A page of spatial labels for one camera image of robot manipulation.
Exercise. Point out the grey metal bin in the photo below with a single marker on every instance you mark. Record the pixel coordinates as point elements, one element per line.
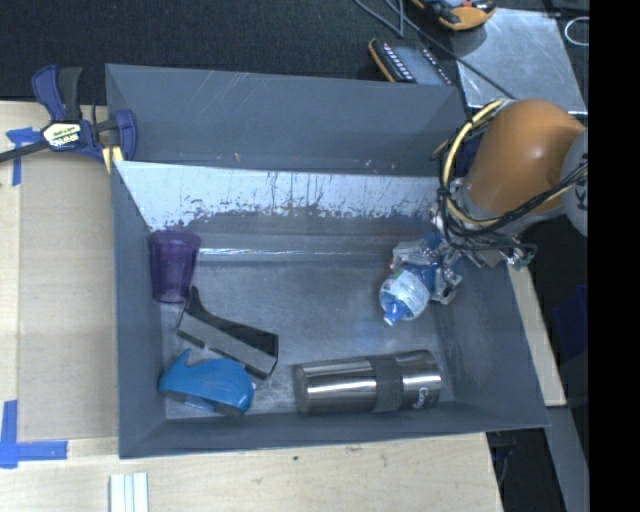
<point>310,280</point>

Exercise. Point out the steel tumbler with black band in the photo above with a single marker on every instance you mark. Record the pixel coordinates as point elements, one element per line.
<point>350,382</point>

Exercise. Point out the clear plastic bottle blue cap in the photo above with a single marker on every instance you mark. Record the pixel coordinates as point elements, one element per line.
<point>406,294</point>

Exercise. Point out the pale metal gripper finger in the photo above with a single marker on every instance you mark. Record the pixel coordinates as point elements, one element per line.
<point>446,289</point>

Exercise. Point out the purple translucent cup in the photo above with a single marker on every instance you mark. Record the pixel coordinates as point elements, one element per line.
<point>173,265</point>

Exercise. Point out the blue plastic tape dispenser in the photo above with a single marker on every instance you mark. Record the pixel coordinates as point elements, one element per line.
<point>210,382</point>

